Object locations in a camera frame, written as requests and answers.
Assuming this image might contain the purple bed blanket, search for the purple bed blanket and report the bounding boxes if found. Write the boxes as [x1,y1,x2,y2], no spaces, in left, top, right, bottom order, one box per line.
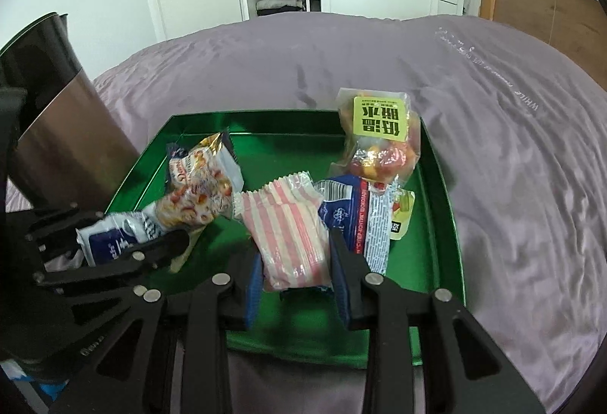
[5,13,607,414]

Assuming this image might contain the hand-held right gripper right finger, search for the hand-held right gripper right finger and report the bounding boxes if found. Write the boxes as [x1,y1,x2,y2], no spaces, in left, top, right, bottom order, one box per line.
[329,229,546,414]

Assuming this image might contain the blue plastic bag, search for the blue plastic bag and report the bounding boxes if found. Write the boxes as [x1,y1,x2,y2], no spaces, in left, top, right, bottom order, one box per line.
[0,359,72,405]

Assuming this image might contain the wooden headboard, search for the wooden headboard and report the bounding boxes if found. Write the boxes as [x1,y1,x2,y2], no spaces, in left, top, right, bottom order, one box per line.
[479,0,607,92]

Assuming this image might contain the green metal tray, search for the green metal tray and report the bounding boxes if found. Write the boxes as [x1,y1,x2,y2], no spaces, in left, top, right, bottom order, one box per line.
[104,109,468,370]

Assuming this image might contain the dark metal cylinder container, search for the dark metal cylinder container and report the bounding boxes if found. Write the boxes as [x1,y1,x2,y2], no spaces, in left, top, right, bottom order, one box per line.
[0,12,143,211]

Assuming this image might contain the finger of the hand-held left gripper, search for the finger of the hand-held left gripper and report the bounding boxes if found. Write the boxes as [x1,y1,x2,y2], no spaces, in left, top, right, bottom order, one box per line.
[33,229,190,288]
[26,203,104,254]

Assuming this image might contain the white blue snack packet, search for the white blue snack packet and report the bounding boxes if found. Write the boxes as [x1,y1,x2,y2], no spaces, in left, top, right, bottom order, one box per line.
[77,200,164,265]

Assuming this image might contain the gold snack packet blue ends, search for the gold snack packet blue ends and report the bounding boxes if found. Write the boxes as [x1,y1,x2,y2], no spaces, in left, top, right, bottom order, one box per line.
[154,132,245,232]

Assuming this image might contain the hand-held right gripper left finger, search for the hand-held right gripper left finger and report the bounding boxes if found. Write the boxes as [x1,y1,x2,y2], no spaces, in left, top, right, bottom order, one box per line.
[47,249,264,414]

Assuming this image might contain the grey white folded blanket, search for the grey white folded blanket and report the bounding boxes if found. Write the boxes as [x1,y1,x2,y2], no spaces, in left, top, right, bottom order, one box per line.
[256,0,304,17]

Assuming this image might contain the clear fruit packet green label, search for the clear fruit packet green label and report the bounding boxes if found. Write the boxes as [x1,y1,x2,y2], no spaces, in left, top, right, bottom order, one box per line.
[332,88,423,239]

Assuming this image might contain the blue packet with white panel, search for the blue packet with white panel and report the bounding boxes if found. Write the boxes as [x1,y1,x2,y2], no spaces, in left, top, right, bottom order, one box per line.
[315,174,394,277]

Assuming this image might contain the pink striped snack packet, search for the pink striped snack packet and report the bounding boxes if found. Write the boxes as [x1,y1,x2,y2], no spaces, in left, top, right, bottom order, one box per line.
[234,172,333,294]

